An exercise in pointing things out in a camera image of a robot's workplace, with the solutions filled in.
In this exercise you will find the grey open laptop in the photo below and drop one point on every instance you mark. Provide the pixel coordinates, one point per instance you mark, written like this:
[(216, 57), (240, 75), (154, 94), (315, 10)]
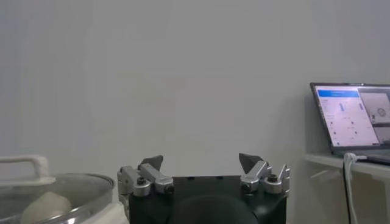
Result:
[(344, 115)]

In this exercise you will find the white side table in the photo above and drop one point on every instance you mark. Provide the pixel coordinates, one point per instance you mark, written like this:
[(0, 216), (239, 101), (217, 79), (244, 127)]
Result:
[(323, 161)]

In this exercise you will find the white steamed baozi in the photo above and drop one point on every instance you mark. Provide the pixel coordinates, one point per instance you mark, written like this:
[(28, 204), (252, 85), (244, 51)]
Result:
[(45, 207)]

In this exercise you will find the white electric cooker pot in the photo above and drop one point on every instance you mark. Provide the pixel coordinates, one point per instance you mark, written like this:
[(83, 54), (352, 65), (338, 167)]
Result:
[(106, 216)]

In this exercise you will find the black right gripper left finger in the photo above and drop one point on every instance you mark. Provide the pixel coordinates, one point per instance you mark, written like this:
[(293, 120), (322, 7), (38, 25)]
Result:
[(152, 176)]

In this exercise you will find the stainless steel steamer basket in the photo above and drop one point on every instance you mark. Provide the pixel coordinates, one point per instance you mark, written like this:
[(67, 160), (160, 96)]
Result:
[(100, 203)]

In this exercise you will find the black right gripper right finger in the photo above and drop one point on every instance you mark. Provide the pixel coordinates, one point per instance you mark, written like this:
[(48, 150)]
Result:
[(256, 175)]

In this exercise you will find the round glass pot lid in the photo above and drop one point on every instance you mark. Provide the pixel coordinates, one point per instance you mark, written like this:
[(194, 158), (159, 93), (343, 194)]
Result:
[(85, 188)]

